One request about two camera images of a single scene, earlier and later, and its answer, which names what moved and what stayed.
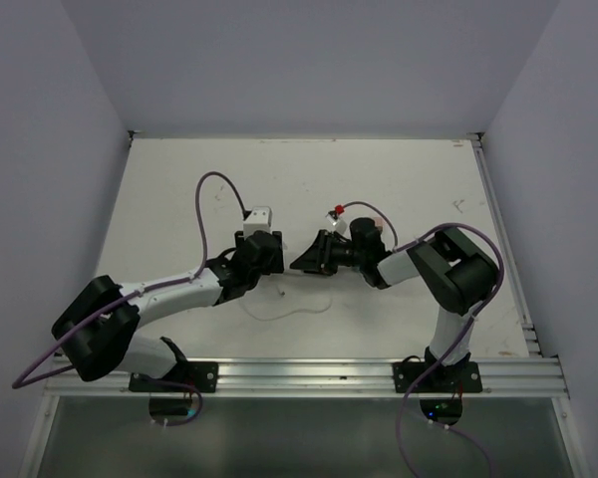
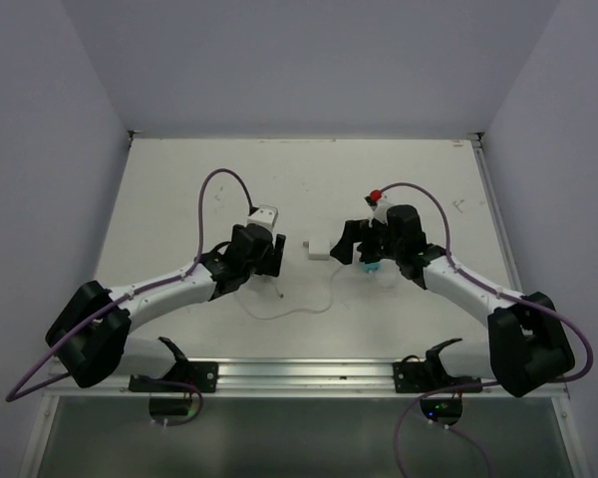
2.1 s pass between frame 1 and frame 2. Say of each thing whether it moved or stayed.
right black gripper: moved
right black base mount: stayed
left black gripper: stayed
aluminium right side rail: stayed
